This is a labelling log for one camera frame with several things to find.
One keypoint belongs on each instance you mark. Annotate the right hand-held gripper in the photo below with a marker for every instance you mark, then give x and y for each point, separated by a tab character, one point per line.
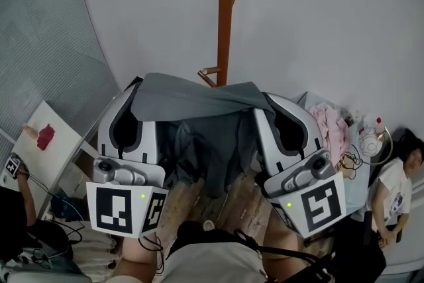
318	205

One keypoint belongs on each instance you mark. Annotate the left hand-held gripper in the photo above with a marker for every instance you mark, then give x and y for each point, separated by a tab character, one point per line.
112	205

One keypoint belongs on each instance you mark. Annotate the grey clothing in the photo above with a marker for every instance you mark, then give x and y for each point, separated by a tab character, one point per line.
185	99

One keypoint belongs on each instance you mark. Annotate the brown wooden coat rack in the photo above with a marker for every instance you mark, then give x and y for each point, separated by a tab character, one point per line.
224	10

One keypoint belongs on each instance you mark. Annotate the person's left forearm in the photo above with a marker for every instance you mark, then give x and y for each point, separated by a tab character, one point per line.
136	261

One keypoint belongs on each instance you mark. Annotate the person's right forearm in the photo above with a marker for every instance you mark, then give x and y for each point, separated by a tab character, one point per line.
281	245

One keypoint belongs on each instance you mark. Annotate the pink clothing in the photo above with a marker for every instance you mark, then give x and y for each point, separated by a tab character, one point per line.
333	129

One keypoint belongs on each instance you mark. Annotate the white table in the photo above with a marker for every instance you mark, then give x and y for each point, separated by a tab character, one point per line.
49	159

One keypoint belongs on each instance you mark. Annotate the white patterned ball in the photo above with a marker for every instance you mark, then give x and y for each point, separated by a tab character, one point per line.
368	145

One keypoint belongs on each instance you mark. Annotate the black phone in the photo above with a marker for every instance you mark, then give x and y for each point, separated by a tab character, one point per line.
394	232

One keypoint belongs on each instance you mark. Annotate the red cloth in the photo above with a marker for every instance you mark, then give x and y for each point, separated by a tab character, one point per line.
45	137

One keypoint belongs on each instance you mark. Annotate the beige small object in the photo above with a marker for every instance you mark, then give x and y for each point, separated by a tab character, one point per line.
30	130

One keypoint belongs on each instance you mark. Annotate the person's white shirt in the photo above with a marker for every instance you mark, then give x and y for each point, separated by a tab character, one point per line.
212	265

